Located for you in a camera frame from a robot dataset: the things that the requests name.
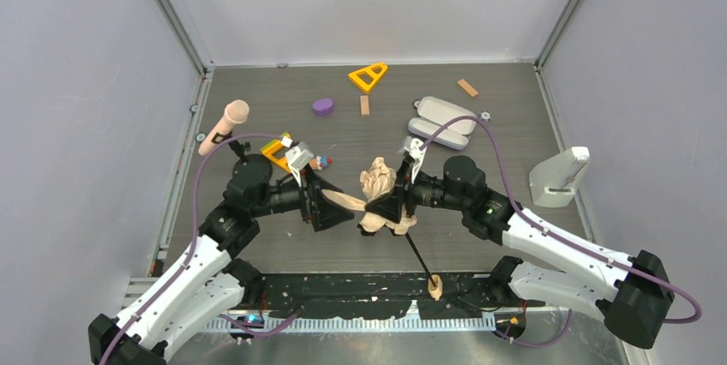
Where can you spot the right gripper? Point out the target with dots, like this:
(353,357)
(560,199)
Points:
(406,195)

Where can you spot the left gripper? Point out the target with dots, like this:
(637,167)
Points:
(309,200)

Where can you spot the beige folding umbrella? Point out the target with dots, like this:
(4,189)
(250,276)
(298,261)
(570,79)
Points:
(376,182)

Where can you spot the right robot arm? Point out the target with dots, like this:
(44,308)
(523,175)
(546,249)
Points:
(628,293)

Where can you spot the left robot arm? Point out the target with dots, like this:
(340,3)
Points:
(208,278)

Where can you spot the small ice cream toy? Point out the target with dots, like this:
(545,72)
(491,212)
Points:
(320,162)

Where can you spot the orange green triangle block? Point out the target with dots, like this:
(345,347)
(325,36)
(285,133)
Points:
(275,151)

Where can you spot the purple heart-shaped box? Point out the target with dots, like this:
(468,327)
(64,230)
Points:
(323,107)

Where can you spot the white glasses case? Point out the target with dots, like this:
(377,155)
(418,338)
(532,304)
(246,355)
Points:
(432,113)

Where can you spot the small wooden block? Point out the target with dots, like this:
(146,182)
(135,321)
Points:
(467,88)
(364,103)

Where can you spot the pink toy microphone on stand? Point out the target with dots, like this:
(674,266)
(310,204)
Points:
(234,114)

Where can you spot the white stand holder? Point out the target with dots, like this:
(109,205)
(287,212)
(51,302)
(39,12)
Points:
(554,182)

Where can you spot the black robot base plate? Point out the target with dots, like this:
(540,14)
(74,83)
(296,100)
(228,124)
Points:
(375,296)

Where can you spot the yellow triangle frame block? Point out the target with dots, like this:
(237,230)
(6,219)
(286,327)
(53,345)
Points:
(366,78)

